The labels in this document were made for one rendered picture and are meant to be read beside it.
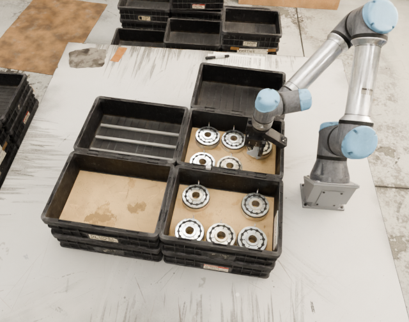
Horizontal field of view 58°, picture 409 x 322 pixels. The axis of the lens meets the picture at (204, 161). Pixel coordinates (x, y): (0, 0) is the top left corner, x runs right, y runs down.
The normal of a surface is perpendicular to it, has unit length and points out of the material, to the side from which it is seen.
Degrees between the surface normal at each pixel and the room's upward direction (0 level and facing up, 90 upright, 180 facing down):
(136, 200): 0
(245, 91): 0
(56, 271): 0
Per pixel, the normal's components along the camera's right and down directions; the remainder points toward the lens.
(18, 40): 0.03, -0.59
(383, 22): 0.17, -0.01
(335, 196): -0.07, 0.80
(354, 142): 0.14, 0.25
